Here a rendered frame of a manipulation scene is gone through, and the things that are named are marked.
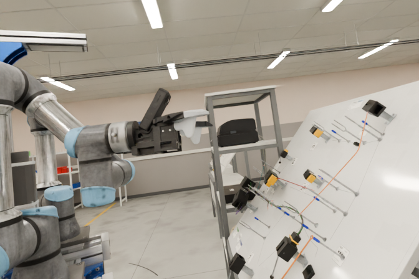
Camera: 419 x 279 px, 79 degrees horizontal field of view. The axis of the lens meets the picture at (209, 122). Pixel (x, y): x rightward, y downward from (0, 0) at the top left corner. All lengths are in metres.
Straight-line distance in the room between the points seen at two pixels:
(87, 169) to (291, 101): 8.67
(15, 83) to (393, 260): 1.01
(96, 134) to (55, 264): 0.44
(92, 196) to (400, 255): 0.70
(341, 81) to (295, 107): 1.88
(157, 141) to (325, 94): 9.20
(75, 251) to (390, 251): 1.20
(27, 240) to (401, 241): 0.90
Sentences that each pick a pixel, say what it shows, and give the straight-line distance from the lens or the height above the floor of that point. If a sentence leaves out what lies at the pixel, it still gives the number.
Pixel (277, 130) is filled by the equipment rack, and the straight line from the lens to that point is 1.85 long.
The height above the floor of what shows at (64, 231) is 1.20.
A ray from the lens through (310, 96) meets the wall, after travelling 9.41.
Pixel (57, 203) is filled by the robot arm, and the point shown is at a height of 1.33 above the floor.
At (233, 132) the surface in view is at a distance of 1.86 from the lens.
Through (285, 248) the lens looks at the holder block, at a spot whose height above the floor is 1.15.
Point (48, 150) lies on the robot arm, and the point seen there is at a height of 1.58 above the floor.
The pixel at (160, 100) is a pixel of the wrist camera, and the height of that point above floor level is 1.63.
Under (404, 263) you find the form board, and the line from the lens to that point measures 0.74.
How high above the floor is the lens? 1.52
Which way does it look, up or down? 4 degrees up
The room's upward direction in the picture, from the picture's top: 7 degrees counter-clockwise
